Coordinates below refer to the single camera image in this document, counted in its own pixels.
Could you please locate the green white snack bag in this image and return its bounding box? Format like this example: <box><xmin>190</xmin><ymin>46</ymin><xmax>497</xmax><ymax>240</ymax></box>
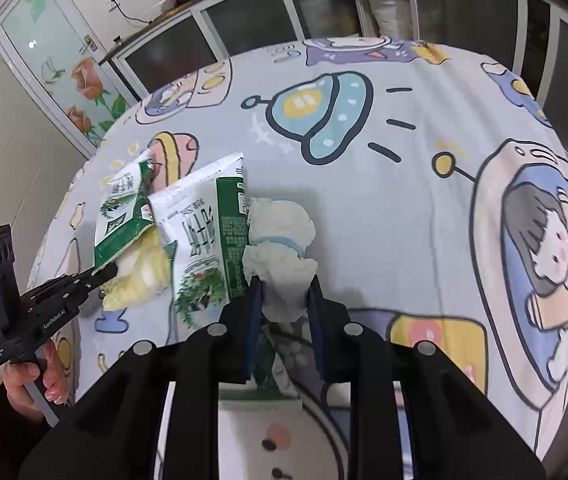
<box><xmin>93</xmin><ymin>150</ymin><xmax>155</xmax><ymax>270</ymax></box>

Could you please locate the white sack under counter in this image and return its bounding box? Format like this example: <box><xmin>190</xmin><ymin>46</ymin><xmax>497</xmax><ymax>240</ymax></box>
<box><xmin>345</xmin><ymin>0</ymin><xmax>415</xmax><ymax>42</ymax></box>

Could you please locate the cartoon print tablecloth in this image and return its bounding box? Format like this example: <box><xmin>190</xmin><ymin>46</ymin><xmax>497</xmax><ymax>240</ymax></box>
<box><xmin>29</xmin><ymin>37</ymin><xmax>568</xmax><ymax>455</ymax></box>

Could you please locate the green white milk carton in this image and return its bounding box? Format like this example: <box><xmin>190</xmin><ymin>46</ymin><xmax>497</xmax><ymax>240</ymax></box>
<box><xmin>149</xmin><ymin>153</ymin><xmax>248</xmax><ymax>340</ymax></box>

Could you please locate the black left sleeve forearm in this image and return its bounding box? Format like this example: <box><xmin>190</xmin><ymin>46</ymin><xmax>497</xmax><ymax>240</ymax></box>
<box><xmin>0</xmin><ymin>386</ymin><xmax>51</xmax><ymax>479</ymax></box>

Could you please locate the person's left hand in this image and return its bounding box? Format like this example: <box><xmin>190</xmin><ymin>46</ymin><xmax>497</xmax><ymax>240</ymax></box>
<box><xmin>2</xmin><ymin>339</ymin><xmax>72</xmax><ymax>424</ymax></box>

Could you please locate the glass door with flowers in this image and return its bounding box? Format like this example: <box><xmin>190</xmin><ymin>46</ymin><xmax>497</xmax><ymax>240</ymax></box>
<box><xmin>0</xmin><ymin>0</ymin><xmax>136</xmax><ymax>158</ymax></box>

